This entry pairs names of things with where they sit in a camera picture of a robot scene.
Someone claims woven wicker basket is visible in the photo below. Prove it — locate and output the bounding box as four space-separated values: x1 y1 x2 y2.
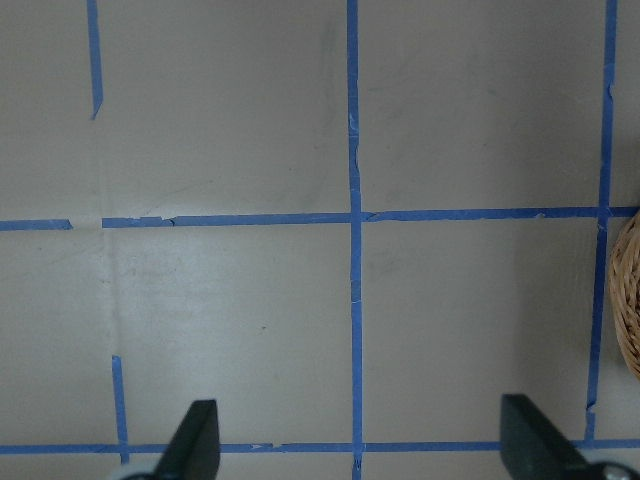
607 212 639 379

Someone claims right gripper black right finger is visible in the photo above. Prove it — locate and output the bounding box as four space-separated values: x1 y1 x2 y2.
501 394 604 480

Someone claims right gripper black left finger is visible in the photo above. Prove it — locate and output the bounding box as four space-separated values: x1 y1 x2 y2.
151 399 221 480

